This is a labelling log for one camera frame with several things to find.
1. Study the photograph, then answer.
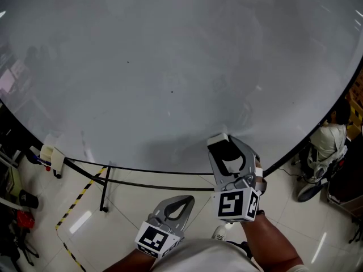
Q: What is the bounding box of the person's left forearm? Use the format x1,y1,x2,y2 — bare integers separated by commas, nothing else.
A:
103,248,157,272

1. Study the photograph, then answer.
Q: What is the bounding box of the person's white shirt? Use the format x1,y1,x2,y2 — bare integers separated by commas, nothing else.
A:
153,238,310,272

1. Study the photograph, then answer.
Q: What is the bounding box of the large white whiteboard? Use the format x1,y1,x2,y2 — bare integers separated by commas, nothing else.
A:
0,0,363,177

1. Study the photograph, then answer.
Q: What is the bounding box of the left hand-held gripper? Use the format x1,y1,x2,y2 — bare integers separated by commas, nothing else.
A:
134,195,196,259

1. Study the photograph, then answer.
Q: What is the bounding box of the white frame table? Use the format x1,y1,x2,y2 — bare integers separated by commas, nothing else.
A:
0,150,24,211

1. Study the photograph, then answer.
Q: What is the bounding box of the red box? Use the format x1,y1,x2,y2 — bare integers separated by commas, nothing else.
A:
16,210,35,228

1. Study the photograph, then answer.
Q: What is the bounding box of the yellow black floor tape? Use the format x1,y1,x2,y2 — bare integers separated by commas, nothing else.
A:
55,165,107,272

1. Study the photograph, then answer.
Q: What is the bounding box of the black tripod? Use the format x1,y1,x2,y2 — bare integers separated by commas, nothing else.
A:
11,228,40,266

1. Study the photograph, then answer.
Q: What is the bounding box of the black cap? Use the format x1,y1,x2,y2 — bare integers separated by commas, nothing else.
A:
19,189,39,209

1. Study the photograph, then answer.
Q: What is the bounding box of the person's white shoe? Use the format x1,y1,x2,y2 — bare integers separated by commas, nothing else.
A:
211,224,227,241

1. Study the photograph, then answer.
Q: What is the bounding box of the black white whiteboard eraser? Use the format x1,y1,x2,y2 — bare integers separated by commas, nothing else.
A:
206,133,245,171

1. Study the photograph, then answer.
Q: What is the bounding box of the white marker tray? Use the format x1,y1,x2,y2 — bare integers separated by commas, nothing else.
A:
39,144,65,171

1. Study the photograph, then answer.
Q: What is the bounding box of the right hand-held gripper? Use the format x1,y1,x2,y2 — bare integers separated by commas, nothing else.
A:
208,136,269,224

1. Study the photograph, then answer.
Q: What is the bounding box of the person's right forearm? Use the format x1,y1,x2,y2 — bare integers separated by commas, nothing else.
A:
240,214,304,272

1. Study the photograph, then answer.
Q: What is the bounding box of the black floor cable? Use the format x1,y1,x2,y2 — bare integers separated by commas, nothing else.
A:
279,167,303,181

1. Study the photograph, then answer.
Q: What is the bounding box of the black equipment case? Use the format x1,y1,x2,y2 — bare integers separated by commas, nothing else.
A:
327,151,363,212

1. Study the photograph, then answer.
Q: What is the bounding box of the yellow striped barrier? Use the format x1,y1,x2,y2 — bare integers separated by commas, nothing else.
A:
347,100,363,141

